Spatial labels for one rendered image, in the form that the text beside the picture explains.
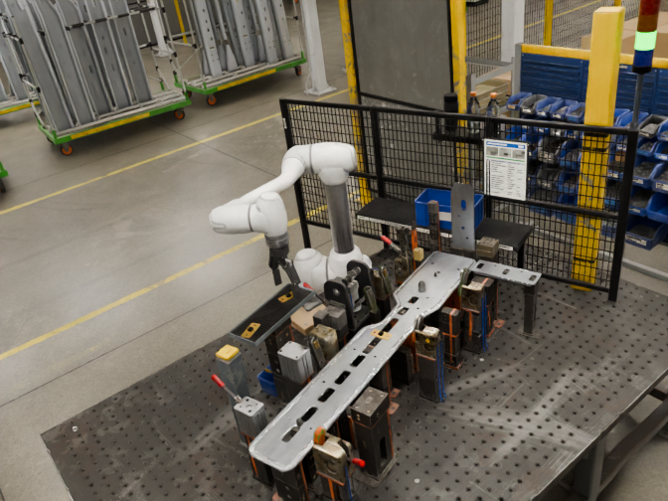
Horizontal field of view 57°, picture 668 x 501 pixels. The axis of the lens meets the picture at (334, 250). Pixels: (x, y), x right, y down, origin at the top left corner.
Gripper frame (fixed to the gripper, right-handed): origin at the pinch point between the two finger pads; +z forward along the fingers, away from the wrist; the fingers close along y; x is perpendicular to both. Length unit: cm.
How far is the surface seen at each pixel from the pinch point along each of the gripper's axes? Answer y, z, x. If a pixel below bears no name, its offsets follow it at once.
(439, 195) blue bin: -22, 7, 107
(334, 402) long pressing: 46, 20, -14
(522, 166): 16, -12, 124
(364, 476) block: 56, 49, -13
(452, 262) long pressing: 14, 20, 79
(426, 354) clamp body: 46, 26, 30
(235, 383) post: 16.3, 15.4, -36.7
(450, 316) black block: 39, 22, 51
